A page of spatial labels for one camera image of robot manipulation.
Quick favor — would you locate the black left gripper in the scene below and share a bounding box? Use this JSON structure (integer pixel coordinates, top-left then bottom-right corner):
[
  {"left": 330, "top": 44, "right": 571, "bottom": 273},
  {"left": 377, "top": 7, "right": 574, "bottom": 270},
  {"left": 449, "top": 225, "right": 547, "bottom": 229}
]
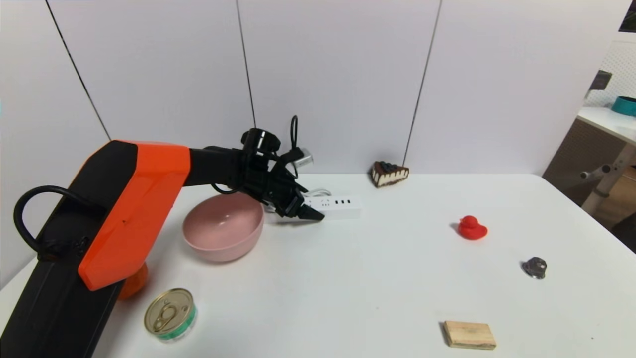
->
[{"left": 265, "top": 168, "right": 325, "bottom": 222}]

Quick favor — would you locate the white power strip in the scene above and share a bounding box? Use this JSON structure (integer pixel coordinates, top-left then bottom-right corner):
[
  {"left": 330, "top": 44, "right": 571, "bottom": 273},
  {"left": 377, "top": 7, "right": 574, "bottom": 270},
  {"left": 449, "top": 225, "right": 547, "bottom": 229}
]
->
[{"left": 263, "top": 194, "right": 363, "bottom": 221}]

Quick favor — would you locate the pink bowl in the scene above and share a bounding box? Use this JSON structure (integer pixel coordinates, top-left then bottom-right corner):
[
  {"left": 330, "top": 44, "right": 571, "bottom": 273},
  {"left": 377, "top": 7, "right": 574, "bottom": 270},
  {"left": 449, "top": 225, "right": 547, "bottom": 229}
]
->
[{"left": 181, "top": 193, "right": 265, "bottom": 263}]

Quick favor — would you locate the teal bowl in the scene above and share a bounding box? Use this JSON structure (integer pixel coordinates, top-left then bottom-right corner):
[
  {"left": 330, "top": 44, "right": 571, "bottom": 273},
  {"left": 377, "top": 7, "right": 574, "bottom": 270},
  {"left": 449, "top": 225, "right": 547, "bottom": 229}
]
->
[{"left": 611, "top": 96, "right": 636, "bottom": 118}]

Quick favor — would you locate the chocolate cake slice toy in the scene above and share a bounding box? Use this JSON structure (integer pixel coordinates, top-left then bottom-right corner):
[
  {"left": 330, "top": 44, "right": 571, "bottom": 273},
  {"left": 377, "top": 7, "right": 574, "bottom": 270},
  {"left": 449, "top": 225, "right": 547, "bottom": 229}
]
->
[{"left": 370, "top": 161, "right": 410, "bottom": 188}]

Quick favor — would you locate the red rubber duck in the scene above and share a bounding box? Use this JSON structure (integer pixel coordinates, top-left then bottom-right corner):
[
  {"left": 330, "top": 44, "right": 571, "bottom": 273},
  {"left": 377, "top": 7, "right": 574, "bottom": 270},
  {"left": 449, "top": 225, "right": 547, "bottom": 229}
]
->
[{"left": 457, "top": 215, "right": 488, "bottom": 241}]

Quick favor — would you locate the green tin can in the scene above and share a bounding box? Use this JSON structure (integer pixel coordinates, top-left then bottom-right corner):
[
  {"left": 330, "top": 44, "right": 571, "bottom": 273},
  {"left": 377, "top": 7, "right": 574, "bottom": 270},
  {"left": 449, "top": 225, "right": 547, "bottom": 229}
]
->
[{"left": 144, "top": 288, "right": 197, "bottom": 343}]

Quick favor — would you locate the orange fruit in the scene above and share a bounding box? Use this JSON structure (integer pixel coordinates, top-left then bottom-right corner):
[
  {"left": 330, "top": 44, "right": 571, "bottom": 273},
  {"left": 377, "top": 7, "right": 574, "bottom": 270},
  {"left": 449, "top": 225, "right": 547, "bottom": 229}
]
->
[{"left": 118, "top": 262, "right": 149, "bottom": 301}]

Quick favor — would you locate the wooden block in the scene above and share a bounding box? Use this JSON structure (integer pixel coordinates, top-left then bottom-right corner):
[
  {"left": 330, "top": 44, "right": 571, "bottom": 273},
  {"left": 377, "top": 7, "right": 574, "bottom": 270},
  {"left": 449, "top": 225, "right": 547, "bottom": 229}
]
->
[{"left": 442, "top": 320, "right": 497, "bottom": 351}]

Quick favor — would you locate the grey coffee capsule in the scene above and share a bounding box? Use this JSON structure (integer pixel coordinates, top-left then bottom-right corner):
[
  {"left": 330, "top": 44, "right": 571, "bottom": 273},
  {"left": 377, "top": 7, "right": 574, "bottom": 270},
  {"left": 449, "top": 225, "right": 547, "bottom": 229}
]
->
[{"left": 521, "top": 257, "right": 548, "bottom": 280}]

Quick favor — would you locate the white background desk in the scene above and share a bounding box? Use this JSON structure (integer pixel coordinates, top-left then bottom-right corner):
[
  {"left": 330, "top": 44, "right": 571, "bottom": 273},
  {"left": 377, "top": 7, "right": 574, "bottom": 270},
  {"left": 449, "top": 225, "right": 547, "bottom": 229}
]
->
[{"left": 542, "top": 106, "right": 636, "bottom": 217}]

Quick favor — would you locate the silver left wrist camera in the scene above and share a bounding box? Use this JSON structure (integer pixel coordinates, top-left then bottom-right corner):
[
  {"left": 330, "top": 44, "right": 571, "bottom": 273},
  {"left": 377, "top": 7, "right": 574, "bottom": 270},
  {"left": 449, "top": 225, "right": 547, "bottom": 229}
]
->
[{"left": 292, "top": 147, "right": 315, "bottom": 168}]

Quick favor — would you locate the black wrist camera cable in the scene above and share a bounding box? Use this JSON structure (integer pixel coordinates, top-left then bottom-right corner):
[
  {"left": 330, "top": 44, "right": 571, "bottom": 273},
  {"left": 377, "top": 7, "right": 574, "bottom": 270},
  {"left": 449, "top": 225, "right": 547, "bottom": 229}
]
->
[{"left": 289, "top": 115, "right": 300, "bottom": 165}]

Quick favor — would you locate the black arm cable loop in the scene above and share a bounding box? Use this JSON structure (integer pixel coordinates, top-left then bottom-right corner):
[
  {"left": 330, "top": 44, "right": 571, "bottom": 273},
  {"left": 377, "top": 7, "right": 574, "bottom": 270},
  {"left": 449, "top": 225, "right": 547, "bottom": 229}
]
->
[{"left": 13, "top": 185, "right": 106, "bottom": 262}]

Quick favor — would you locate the grey desk crank handle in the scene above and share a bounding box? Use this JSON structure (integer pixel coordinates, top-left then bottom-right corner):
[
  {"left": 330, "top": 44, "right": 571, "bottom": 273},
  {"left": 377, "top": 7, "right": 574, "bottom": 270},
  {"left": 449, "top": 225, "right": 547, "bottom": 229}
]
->
[{"left": 579, "top": 166, "right": 611, "bottom": 182}]

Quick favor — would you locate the dark box on wall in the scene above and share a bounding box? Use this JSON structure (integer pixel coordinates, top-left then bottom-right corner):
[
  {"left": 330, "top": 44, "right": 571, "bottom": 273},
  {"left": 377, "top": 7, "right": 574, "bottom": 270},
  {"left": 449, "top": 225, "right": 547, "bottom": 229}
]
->
[{"left": 589, "top": 70, "right": 613, "bottom": 91}]

